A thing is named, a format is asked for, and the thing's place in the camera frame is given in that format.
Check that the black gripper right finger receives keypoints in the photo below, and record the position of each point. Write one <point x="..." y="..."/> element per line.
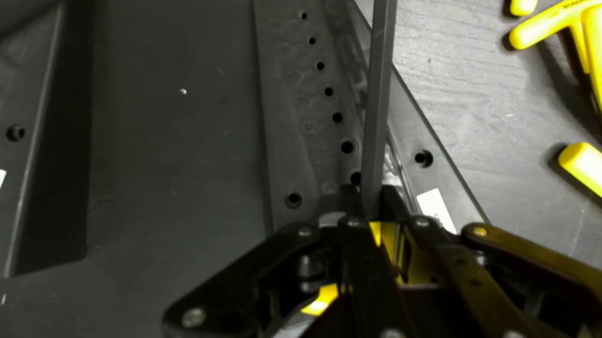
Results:
<point x="514" y="283"/>

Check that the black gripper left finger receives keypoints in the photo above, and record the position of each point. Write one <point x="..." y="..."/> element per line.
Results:
<point x="251" y="283"/>

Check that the black perforated holder panel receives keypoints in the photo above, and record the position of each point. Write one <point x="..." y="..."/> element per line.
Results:
<point x="302" y="95"/>

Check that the black screwdriver stand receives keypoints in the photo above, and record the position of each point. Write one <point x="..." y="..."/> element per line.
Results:
<point x="38" y="157"/>

